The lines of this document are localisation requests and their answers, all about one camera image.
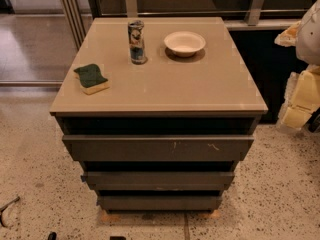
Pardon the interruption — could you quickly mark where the black caster wheel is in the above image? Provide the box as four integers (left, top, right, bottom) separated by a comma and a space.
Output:
308, 108, 320, 133

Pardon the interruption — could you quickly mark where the green yellow sponge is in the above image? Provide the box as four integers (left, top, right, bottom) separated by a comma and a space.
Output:
73, 64, 109, 95

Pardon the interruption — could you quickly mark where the grey drawer cabinet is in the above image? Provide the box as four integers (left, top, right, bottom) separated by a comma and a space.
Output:
50, 18, 267, 198

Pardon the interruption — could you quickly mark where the black object at bottom edge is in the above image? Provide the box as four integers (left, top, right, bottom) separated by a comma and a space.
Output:
109, 236, 126, 240

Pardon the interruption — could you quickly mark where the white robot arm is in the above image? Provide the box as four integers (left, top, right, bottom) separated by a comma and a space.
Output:
275, 0, 320, 132

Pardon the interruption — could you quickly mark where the white bowl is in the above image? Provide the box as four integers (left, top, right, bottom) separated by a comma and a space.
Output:
164, 31, 206, 58

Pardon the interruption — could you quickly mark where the grey drawer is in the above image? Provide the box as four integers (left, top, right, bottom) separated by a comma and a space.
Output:
81, 171, 234, 191
97, 196, 222, 211
62, 135, 254, 162

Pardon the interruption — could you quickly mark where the small black floor object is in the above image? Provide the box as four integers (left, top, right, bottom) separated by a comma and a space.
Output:
47, 232, 57, 240

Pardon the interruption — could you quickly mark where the tall printed drink can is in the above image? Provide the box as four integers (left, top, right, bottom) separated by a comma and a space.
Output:
128, 20, 147, 65

